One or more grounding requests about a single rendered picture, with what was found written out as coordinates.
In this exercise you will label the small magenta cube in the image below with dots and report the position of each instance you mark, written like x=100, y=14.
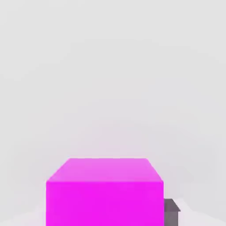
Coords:
x=104, y=197

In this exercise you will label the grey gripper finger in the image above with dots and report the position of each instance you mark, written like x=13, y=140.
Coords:
x=170, y=211

